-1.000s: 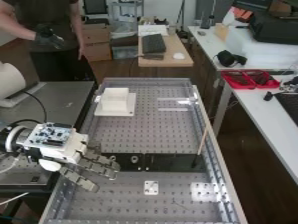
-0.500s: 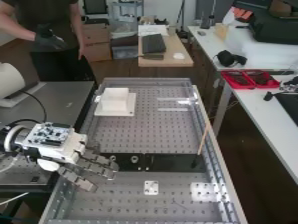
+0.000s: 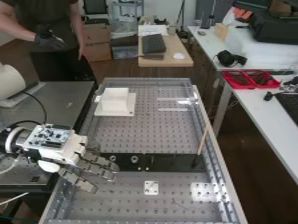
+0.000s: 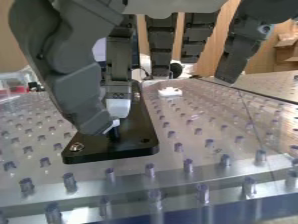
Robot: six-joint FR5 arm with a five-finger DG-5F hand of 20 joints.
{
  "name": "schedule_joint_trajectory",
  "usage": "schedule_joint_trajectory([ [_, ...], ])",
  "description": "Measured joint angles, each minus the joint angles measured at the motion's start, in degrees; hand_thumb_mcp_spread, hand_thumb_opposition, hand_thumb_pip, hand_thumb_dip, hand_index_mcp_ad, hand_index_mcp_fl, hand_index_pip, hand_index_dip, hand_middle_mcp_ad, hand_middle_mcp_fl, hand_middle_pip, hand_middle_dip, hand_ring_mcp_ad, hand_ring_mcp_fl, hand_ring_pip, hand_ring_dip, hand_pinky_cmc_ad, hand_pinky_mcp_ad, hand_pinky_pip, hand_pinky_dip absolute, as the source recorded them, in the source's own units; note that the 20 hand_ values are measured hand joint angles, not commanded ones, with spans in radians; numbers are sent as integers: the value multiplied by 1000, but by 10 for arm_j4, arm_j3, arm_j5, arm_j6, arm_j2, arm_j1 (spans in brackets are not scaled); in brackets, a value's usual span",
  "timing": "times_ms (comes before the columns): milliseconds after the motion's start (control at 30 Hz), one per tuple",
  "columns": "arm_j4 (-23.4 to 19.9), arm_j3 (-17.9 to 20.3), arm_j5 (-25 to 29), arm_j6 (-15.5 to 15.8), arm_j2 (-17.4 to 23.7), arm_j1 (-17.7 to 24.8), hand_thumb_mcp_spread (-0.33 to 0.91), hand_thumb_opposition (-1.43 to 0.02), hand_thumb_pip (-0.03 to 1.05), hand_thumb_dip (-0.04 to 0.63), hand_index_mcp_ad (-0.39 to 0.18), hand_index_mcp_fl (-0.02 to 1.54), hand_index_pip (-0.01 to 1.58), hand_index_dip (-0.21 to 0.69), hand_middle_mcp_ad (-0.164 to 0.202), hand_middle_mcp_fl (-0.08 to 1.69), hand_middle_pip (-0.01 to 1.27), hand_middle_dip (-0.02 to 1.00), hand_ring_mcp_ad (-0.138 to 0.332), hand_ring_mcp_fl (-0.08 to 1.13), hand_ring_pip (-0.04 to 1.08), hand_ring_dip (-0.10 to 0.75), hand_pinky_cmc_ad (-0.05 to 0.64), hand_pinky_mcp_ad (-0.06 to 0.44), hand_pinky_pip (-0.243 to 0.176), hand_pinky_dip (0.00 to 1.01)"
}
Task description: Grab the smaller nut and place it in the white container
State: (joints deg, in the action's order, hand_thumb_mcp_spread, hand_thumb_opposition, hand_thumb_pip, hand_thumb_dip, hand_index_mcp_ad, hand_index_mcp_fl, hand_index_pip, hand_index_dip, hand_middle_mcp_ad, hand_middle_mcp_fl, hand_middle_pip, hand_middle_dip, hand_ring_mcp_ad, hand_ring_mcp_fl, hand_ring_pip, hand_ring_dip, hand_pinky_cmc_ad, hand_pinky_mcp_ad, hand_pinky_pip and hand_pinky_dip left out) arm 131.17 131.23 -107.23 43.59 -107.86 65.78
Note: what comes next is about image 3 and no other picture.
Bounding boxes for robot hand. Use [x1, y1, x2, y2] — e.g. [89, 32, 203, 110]
[19, 123, 121, 195]

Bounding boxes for clear box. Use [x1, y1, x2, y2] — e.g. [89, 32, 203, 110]
[38, 77, 250, 224]

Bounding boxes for small white box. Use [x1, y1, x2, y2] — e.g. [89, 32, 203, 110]
[93, 87, 138, 118]

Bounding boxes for small square metal plate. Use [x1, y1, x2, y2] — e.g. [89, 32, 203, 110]
[142, 180, 159, 196]

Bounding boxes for black plate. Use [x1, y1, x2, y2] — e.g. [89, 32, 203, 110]
[98, 152, 207, 173]

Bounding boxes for cardboard box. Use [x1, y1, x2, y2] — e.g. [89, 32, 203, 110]
[82, 23, 111, 45]
[82, 42, 113, 63]

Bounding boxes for thin stick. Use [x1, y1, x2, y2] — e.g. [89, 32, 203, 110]
[191, 112, 212, 169]

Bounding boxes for dark grey keyboard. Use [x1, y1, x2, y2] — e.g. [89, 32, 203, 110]
[141, 33, 167, 55]

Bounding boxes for person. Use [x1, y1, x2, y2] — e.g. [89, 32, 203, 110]
[0, 0, 97, 83]

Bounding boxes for wooden desk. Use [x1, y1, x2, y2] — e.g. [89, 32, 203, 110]
[137, 24, 195, 68]

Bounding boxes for red tray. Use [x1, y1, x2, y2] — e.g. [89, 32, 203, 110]
[246, 69, 282, 89]
[220, 70, 256, 90]

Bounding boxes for black headphones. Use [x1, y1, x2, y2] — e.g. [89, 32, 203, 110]
[215, 49, 248, 68]

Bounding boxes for white desk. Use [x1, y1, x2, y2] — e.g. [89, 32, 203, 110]
[186, 23, 298, 136]
[231, 74, 298, 185]

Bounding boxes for black keyboard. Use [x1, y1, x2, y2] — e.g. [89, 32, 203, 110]
[274, 92, 298, 127]

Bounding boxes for black case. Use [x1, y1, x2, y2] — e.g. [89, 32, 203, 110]
[246, 9, 298, 45]

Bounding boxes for black cable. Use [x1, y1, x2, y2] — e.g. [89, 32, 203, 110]
[5, 90, 49, 131]

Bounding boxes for white cable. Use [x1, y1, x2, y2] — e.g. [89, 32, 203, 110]
[0, 191, 30, 206]

